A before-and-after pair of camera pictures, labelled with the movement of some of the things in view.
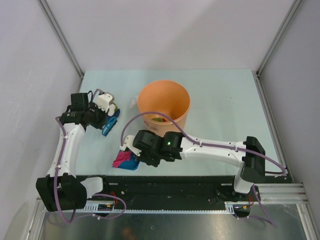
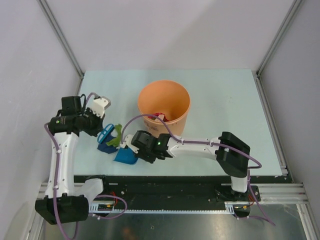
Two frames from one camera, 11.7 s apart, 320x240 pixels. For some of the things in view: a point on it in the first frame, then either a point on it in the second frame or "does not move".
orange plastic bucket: (168, 97) does not move
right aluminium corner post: (277, 38) does not move
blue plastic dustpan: (132, 164) -> (126, 155)
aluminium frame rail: (283, 193) does not move
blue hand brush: (111, 121) -> (105, 132)
